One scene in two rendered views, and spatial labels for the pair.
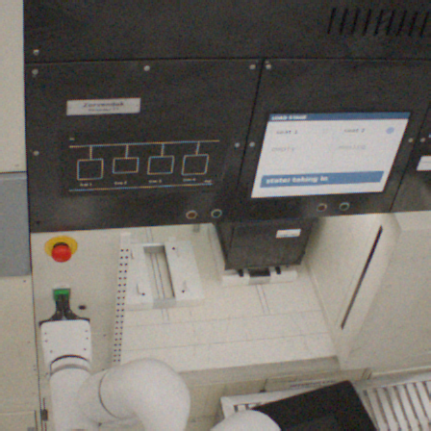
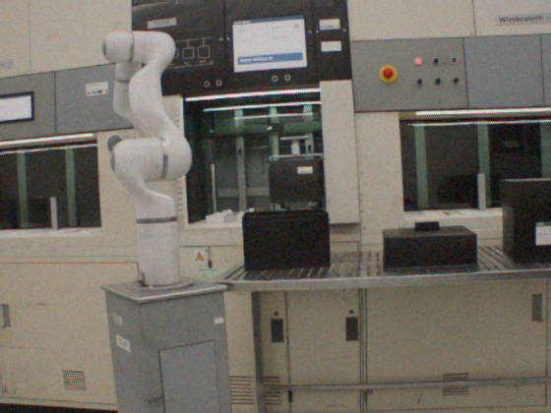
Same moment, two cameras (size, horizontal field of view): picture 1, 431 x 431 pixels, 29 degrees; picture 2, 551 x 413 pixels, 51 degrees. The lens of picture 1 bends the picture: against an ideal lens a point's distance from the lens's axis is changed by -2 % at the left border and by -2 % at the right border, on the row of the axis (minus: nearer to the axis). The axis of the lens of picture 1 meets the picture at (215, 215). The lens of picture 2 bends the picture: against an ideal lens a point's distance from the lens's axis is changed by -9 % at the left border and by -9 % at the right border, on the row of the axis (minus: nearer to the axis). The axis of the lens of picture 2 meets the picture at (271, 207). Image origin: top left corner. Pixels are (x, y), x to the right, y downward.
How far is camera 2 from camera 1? 2.21 m
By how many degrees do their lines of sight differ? 49
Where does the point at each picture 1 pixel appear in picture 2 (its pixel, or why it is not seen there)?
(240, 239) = (275, 174)
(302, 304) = not seen: hidden behind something
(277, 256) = (302, 192)
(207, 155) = (208, 45)
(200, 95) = (200, 14)
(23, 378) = (130, 224)
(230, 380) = not seen: hidden behind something
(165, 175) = (191, 59)
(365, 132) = (282, 28)
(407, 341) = (380, 213)
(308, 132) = (253, 29)
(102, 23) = not seen: outside the picture
